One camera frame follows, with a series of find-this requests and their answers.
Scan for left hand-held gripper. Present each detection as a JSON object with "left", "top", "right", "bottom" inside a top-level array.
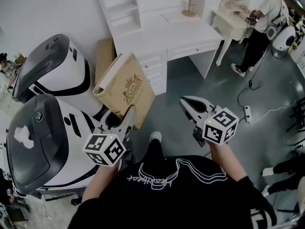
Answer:
[{"left": 82, "top": 105, "right": 138, "bottom": 172}]

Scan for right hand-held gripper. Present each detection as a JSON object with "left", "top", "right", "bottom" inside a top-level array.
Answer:
[{"left": 179, "top": 95, "right": 239, "bottom": 148}]

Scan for tan hardcover book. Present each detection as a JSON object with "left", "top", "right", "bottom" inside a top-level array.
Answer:
[{"left": 92, "top": 52, "right": 156, "bottom": 130}]

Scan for person's right forearm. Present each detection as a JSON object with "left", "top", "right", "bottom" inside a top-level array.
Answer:
[{"left": 209, "top": 141, "right": 247, "bottom": 183}]

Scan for person's left forearm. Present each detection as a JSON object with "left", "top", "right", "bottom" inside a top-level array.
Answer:
[{"left": 82, "top": 164, "right": 120, "bottom": 202}]

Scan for white drawers with knobs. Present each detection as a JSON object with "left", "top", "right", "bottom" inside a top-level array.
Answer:
[{"left": 138, "top": 52, "right": 168, "bottom": 95}]

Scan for wide white desk drawer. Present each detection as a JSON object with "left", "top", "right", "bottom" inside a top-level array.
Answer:
[{"left": 167, "top": 41, "right": 224, "bottom": 62}]

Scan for white desk with shelves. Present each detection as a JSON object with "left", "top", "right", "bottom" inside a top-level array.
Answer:
[{"left": 94, "top": 0, "right": 224, "bottom": 95}]

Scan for person's white shoe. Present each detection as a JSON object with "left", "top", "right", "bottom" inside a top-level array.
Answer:
[{"left": 149, "top": 131, "right": 163, "bottom": 143}]

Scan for person's black trouser leg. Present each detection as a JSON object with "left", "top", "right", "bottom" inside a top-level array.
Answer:
[{"left": 142, "top": 138, "right": 165, "bottom": 163}]

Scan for white power strip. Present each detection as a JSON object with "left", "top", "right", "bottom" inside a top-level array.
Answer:
[{"left": 244, "top": 105, "right": 253, "bottom": 125}]

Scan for brown cardboard panel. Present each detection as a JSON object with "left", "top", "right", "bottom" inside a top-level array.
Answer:
[{"left": 94, "top": 38, "right": 117, "bottom": 83}]

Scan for white and black robot machine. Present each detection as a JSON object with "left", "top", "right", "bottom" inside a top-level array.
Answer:
[
  {"left": 4, "top": 93, "right": 127, "bottom": 198},
  {"left": 11, "top": 33, "right": 107, "bottom": 119}
]

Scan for person's black printed t-shirt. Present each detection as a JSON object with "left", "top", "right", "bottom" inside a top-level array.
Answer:
[{"left": 68, "top": 155, "right": 278, "bottom": 229}]

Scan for cream vanity table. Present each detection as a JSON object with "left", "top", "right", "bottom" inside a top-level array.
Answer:
[{"left": 211, "top": 0, "right": 257, "bottom": 67}]

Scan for wooden mug tree stand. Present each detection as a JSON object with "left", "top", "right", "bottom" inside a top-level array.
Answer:
[{"left": 182, "top": 0, "right": 199, "bottom": 18}]

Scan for white rounded appliance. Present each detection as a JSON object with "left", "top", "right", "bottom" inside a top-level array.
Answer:
[{"left": 265, "top": 24, "right": 296, "bottom": 59}]

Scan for black power cable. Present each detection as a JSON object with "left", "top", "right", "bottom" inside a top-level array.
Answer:
[{"left": 237, "top": 79, "right": 264, "bottom": 110}]

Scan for white cable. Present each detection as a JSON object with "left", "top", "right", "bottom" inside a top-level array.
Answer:
[{"left": 249, "top": 101, "right": 299, "bottom": 122}]

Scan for black metal frame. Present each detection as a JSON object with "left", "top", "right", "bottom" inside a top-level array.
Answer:
[{"left": 286, "top": 99, "right": 305, "bottom": 148}]

